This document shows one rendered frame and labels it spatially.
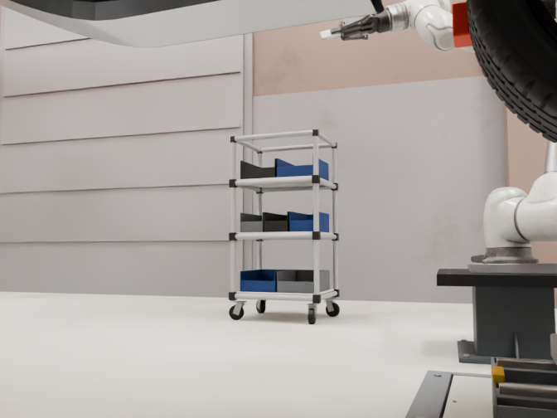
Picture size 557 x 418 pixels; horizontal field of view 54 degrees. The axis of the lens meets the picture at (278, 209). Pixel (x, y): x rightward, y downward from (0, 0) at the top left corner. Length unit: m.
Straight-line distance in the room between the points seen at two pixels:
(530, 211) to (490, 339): 0.45
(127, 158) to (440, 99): 2.58
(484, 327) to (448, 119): 2.34
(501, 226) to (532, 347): 0.42
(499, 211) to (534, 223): 0.15
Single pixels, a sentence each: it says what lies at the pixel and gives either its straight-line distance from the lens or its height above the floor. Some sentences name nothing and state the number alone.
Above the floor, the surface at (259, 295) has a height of 0.14.
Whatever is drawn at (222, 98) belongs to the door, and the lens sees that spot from 4.50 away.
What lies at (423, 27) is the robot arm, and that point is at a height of 1.09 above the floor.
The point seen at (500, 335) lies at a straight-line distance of 2.04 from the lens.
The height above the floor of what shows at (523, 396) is 0.17.
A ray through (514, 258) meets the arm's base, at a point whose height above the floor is 0.35.
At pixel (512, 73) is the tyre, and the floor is 0.66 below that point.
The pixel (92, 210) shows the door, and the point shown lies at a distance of 4.96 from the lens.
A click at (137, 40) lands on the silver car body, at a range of 1.00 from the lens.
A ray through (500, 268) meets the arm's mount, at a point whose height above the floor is 0.32.
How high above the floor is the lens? 0.39
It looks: 4 degrees up
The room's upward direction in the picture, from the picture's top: straight up
